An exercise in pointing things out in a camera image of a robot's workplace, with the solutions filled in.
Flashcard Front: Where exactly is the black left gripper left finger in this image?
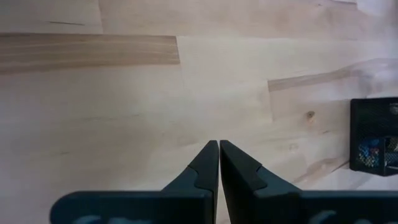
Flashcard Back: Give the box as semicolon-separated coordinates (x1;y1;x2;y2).
162;140;220;224

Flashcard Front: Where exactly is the black mesh desk organizer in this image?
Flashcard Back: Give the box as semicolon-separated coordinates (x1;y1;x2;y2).
349;96;398;177

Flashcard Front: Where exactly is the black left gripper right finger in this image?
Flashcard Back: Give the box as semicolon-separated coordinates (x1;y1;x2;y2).
220;140;301;224

